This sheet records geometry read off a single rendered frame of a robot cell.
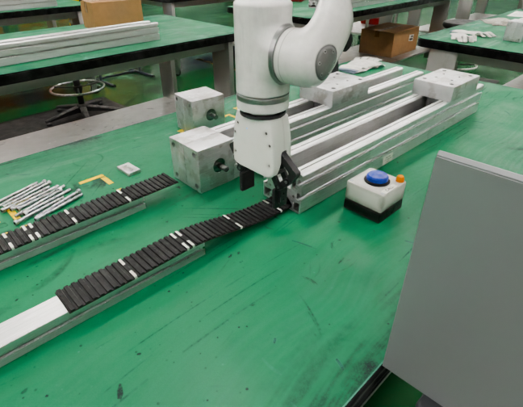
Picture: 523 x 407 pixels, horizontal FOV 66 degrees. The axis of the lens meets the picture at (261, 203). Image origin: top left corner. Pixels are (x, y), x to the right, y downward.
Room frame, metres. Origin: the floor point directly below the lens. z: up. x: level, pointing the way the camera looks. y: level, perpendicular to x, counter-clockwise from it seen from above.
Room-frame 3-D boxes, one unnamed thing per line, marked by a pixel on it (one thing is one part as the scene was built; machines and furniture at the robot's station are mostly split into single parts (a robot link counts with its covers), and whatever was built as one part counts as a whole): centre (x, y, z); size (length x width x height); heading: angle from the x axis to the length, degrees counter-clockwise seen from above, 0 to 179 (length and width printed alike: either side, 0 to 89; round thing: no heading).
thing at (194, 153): (0.77, 0.12, 0.83); 0.12 x 0.09 x 0.10; 44
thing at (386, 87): (1.08, -0.20, 0.82); 0.80 x 0.10 x 0.09; 134
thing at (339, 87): (1.08, -0.20, 0.87); 0.16 x 0.11 x 0.07; 134
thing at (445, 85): (1.12, -0.51, 0.87); 0.16 x 0.11 x 0.07; 134
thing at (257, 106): (0.64, 0.00, 1.00); 0.09 x 0.08 x 0.03; 44
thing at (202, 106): (1.06, 0.16, 0.83); 0.11 x 0.10 x 0.10; 39
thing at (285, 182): (0.59, -0.04, 0.85); 0.03 x 0.03 x 0.07; 44
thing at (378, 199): (0.67, -0.21, 0.81); 0.10 x 0.08 x 0.06; 44
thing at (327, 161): (0.95, -0.33, 0.82); 0.80 x 0.10 x 0.09; 134
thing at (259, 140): (0.63, 0.00, 0.94); 0.10 x 0.07 x 0.11; 44
